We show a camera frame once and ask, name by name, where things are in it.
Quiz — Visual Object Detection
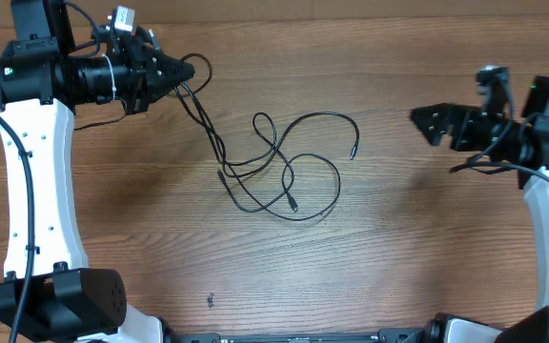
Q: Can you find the thin black USB-C cable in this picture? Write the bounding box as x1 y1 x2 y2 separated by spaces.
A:
216 111 361 223

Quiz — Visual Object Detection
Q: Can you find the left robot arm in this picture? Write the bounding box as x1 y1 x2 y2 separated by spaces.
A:
0 1 194 342

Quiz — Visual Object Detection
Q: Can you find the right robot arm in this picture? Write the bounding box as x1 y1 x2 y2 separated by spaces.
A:
394 66 549 342

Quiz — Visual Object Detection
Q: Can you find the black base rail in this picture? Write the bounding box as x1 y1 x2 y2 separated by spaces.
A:
157 313 512 343

